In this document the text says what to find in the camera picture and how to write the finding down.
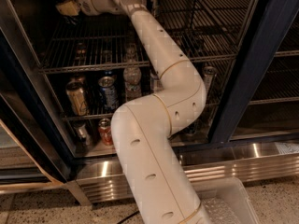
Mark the white plastic bin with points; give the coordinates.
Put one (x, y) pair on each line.
(226, 201)

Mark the silver slim can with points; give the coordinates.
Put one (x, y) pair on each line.
(209, 73)

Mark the silver can bottom left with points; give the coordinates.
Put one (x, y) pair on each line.
(82, 132)

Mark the top wire shelf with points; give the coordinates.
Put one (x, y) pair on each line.
(206, 31)

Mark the red soda can bottom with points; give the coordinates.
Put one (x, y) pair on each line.
(104, 130)

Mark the stainless fridge base grille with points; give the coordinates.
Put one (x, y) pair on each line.
(104, 180)

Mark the clear water bottle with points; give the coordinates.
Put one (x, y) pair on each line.
(132, 74)

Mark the open fridge glass door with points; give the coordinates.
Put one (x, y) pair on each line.
(28, 159)

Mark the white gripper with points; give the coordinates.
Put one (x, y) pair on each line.
(84, 0)

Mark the dark blue fridge frame post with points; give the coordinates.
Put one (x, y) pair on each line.
(270, 23)

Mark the blue soda can middle shelf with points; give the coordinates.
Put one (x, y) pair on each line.
(108, 93)

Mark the gold soda can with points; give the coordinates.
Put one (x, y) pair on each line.
(76, 95)

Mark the wire shelf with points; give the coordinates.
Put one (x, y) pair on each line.
(206, 31)
(96, 109)

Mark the middle wire shelf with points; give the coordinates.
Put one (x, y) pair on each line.
(96, 109)

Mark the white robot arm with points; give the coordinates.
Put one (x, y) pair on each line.
(141, 128)

